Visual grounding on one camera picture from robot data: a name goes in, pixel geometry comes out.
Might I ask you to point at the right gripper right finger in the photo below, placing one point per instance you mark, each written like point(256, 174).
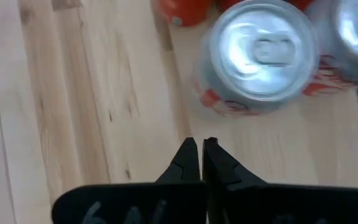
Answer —
point(275, 205)

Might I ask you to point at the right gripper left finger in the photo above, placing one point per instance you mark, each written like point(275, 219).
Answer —
point(154, 202)

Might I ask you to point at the orange Fanta can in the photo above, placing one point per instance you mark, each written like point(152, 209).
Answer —
point(185, 12)

